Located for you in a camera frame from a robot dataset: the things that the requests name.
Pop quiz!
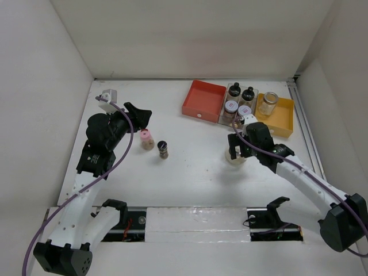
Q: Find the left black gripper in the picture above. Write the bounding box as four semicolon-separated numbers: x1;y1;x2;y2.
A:
106;102;151;150

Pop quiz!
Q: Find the round clear glass jar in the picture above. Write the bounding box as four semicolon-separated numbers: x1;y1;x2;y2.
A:
225;146;246;166

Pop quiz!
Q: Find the pink cap spice bottle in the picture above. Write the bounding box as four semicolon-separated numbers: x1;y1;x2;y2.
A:
140;129;155;151

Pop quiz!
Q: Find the small dark label spice bottle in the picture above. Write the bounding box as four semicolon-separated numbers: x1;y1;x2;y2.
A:
157;140;168;159

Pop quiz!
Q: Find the white lid red label jar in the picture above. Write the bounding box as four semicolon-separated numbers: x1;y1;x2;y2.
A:
224;100;239;118

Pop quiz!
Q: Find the square clear glass jar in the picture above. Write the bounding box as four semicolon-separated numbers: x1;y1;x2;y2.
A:
258;92;279;116

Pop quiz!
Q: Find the black cap spice bottle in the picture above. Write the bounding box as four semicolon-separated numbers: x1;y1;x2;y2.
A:
241;86;255;107

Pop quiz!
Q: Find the black cap white powder bottle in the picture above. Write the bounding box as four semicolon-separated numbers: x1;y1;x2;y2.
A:
227;82;241;101

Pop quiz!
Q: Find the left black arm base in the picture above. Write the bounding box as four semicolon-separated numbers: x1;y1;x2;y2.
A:
102;210;146;243

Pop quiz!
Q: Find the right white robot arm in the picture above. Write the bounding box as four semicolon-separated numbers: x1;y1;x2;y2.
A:
227;122;367;258

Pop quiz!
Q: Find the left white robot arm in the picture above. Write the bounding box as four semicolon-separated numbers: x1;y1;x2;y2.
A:
33;101;152;275

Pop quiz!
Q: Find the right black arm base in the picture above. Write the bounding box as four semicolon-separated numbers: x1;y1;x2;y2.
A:
243;197;304;242

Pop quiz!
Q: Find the clear plastic tray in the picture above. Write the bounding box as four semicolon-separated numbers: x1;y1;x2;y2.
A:
217;82;259;126

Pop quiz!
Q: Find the yellow plastic tray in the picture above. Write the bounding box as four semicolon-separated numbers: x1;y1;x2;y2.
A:
255;93;294;138

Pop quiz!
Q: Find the red plastic tray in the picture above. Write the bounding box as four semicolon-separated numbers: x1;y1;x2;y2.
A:
182;80;227;123

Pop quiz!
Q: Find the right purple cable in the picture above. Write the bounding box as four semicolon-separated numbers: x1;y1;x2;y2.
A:
231;116;368;256

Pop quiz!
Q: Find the purple cable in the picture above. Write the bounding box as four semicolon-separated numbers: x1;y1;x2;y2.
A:
21;96;135;276
231;116;368;256

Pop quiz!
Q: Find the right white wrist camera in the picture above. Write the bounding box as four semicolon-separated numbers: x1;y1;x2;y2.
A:
238;114;258;135

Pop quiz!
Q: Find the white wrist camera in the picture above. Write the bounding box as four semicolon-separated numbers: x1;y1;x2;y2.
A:
238;114;258;135
96;89;117;113

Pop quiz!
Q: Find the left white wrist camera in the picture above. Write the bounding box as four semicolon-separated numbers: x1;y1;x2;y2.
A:
96;89;117;113

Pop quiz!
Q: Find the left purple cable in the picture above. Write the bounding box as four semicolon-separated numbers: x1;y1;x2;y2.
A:
21;96;135;276

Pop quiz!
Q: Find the metal side rail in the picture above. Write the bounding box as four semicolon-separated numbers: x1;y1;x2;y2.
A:
286;78;326;180

